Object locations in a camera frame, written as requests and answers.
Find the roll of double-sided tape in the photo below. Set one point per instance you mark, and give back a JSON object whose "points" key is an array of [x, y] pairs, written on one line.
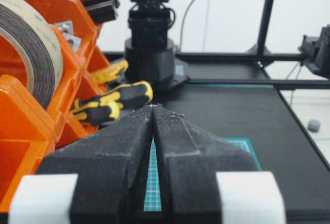
{"points": [[31, 36]]}

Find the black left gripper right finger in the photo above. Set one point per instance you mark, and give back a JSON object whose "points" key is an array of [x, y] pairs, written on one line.
{"points": [[188, 159]]}

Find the black device at right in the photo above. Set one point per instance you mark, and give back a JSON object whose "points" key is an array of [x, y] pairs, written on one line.
{"points": [[316, 51]]}

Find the small grey cap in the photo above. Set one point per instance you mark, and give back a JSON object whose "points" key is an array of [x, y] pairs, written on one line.
{"points": [[313, 125]]}

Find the metal corner brackets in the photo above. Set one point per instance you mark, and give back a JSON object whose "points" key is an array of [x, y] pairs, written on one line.
{"points": [[67, 29]]}

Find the green cutting mat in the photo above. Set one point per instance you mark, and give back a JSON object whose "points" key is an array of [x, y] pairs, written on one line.
{"points": [[152, 201]]}

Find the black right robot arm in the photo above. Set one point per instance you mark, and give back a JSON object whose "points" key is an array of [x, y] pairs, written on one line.
{"points": [[149, 51]]}

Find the black aluminium frame post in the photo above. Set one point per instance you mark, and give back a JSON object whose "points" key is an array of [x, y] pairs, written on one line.
{"points": [[260, 46]]}

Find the orange screwdriver bin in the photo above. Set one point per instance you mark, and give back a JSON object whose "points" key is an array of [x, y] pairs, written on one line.
{"points": [[89, 111]]}

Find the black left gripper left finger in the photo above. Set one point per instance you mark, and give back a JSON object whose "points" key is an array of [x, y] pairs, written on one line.
{"points": [[111, 165]]}

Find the orange bracket bin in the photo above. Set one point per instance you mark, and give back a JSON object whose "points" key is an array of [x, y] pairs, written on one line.
{"points": [[88, 55]]}

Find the orange tape bin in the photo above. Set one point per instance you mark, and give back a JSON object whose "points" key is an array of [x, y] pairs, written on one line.
{"points": [[28, 131]]}

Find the large yellow black screwdriver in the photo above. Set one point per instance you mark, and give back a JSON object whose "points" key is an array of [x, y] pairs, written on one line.
{"points": [[127, 96]]}

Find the small yellow black screwdriver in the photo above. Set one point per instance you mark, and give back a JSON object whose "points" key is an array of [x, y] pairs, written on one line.
{"points": [[111, 73]]}

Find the black extrusion pieces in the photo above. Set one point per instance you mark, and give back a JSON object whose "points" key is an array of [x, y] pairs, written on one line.
{"points": [[101, 11]]}

